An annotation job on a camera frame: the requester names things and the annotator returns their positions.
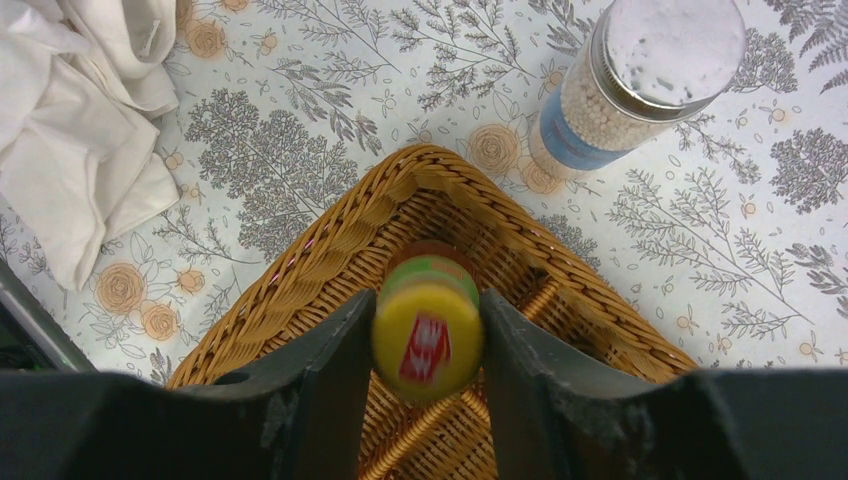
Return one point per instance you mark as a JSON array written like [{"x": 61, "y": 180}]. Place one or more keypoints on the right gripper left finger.
[{"x": 295, "y": 413}]

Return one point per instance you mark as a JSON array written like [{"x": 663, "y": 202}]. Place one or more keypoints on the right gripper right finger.
[{"x": 557, "y": 413}]

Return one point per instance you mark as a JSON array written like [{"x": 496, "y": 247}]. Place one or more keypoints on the yellow cap sauce bottle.
[{"x": 427, "y": 335}]

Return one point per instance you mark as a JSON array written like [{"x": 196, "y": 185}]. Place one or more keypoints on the wicker divided basket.
[{"x": 428, "y": 192}]

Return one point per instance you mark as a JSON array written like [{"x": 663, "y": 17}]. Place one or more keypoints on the floral table mat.
[{"x": 728, "y": 233}]

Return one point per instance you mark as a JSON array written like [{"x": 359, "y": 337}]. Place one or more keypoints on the blue label shaker left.
[{"x": 646, "y": 67}]

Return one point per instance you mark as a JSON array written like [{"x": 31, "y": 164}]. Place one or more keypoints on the white crumpled cloth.
[{"x": 81, "y": 84}]

